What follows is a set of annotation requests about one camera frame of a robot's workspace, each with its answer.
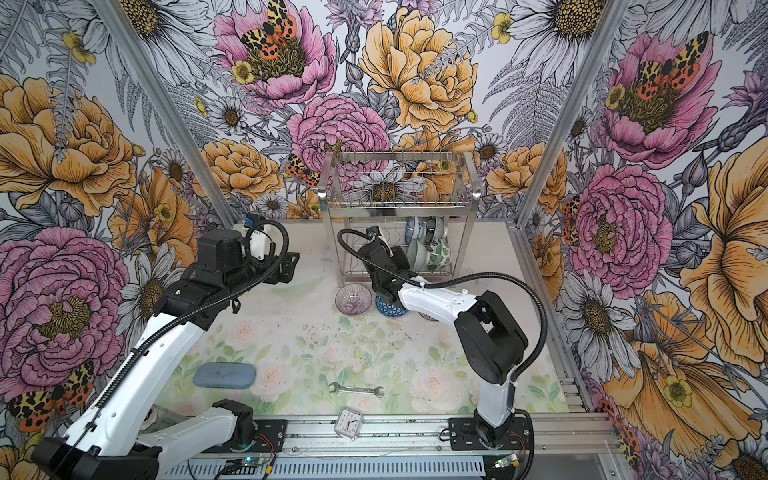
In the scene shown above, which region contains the blue geometric pattern bowl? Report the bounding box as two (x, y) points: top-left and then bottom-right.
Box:
(375, 296), (408, 318)

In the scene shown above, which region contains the pink striped bowl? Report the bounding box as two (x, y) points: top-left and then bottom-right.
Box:
(334, 283), (373, 316)

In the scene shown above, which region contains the blue floral bowl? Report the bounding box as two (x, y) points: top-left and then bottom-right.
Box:
(404, 216), (428, 244)

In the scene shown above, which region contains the green leaf pattern bowl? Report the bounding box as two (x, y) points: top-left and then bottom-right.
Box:
(427, 239), (451, 271)

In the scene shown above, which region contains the dark grey patterned bowl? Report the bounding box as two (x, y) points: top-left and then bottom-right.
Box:
(425, 216), (448, 244)

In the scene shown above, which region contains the mint green striped bowl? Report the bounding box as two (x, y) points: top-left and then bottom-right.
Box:
(407, 239), (430, 272)

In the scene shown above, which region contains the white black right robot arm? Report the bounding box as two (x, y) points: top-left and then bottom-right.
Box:
(357, 239), (528, 448)

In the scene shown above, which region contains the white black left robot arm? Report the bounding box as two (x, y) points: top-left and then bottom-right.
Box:
(31, 219), (289, 479)

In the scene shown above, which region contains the steel two-tier dish rack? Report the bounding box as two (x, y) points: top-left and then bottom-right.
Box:
(318, 150), (482, 286)

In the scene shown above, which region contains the steel open-end wrench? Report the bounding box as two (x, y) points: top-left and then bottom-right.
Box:
(328, 382), (385, 398)

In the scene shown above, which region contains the small white square clock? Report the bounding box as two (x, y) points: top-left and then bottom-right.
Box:
(333, 408), (364, 441)

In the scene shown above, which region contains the right green circuit board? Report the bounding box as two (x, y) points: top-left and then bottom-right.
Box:
(493, 453), (521, 469)

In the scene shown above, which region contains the right black corrugated cable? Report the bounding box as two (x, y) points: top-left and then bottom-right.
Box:
(337, 227), (548, 480)

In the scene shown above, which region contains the black corrugated cable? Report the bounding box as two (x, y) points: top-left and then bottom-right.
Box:
(337, 227), (548, 480)
(53, 218), (290, 466)

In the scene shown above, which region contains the left black corrugated cable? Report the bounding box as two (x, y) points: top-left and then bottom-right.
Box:
(53, 218), (290, 466)

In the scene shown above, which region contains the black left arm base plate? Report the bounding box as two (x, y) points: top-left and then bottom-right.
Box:
(240, 419), (288, 454)

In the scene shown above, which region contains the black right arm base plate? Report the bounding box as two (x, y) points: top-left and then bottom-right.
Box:
(447, 411), (534, 452)

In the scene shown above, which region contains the white slotted cable duct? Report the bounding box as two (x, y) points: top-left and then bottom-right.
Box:
(163, 455), (486, 479)

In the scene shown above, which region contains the aluminium front rail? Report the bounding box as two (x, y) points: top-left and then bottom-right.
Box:
(257, 412), (620, 458)

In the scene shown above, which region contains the right aluminium corner post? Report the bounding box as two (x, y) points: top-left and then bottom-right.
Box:
(514, 0), (632, 228)

